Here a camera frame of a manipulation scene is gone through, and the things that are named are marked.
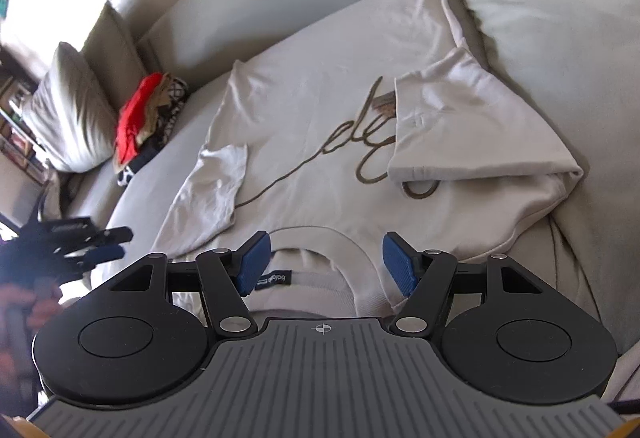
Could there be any pile of folded clothes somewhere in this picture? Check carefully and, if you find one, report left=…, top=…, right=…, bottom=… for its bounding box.
left=116, top=78, right=190, bottom=186
left=135, top=74, right=176, bottom=144

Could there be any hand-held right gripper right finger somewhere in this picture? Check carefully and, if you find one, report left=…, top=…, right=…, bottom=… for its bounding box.
left=384, top=231, right=546, bottom=336

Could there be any grey sofa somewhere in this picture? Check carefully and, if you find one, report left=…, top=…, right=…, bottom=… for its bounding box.
left=45, top=0, right=640, bottom=369

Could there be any red garment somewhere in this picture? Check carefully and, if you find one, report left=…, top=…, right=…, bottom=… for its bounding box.
left=116, top=74, right=165, bottom=159

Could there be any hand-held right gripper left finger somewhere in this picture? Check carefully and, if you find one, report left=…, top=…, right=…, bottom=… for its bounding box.
left=107, top=230, right=272, bottom=336

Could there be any person's left hand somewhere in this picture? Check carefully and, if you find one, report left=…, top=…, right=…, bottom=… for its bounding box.
left=0, top=285, right=63, bottom=369

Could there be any white t-shirt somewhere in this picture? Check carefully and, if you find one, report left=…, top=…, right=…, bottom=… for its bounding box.
left=150, top=0, right=585, bottom=319

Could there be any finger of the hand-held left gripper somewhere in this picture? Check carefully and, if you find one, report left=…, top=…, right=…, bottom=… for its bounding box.
left=92, top=227, right=134, bottom=246
left=82, top=245, right=126, bottom=265

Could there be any bookshelf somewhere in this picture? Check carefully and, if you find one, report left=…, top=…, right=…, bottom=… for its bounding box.
left=0, top=48, right=51, bottom=179

